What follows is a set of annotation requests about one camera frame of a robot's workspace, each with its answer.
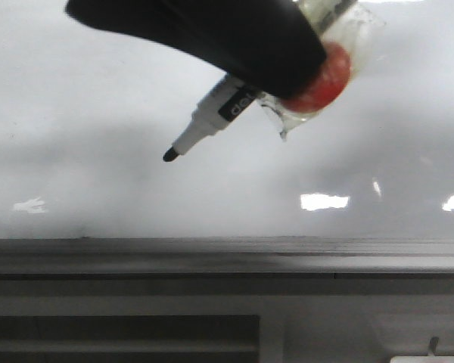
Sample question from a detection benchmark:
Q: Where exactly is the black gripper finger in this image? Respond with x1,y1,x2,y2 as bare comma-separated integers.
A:
65,0,327,98

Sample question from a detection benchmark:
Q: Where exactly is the white black whiteboard marker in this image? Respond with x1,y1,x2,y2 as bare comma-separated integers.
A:
163,74,262,162

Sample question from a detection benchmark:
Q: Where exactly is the red round magnet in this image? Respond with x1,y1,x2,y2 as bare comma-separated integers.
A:
258,1,385,141

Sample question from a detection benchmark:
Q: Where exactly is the white glossy whiteboard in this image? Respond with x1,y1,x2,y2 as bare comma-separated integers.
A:
0,1,454,238

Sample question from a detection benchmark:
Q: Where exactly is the grey aluminium marker tray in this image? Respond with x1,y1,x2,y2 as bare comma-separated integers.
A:
0,236,454,278

